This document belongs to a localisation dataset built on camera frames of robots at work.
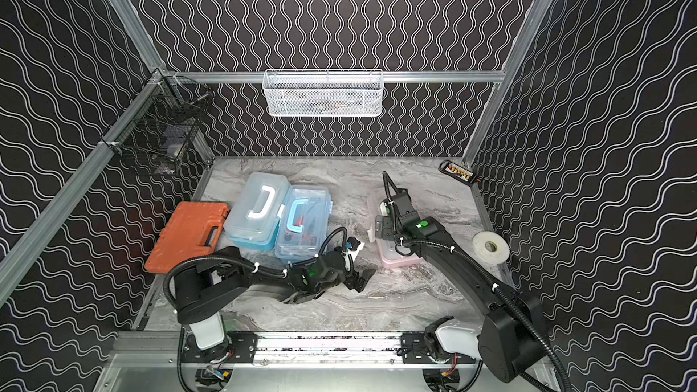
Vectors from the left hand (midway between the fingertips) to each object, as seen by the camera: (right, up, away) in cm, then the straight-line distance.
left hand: (366, 259), depth 84 cm
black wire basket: (-71, +43, +10) cm, 84 cm away
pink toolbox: (+8, +1, -1) cm, 8 cm away
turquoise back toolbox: (-36, +14, +6) cm, 39 cm away
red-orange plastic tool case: (-58, +8, +8) cm, 59 cm away
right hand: (+9, +11, 0) cm, 14 cm away
